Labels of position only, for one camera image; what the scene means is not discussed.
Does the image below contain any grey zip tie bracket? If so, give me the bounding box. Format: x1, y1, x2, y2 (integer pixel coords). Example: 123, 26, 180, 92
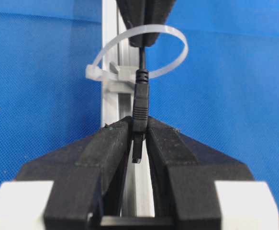
108, 61, 138, 94

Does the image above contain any black USB cable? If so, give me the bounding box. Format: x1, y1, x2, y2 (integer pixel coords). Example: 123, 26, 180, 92
131, 46, 151, 165

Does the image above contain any aluminium extrusion frame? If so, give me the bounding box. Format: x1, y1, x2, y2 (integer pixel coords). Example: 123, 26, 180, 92
100, 0, 156, 218

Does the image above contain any white zip tie loop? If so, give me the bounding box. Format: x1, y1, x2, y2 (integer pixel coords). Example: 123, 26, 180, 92
86, 24, 189, 81

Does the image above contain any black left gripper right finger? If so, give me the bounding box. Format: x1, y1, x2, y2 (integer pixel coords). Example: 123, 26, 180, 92
146, 117, 253, 230

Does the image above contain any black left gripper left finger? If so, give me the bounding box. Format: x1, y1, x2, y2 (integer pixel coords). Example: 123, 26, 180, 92
16, 116, 132, 230

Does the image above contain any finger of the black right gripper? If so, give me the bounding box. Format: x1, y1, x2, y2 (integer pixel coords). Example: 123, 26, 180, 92
144, 0, 176, 46
115, 0, 146, 47

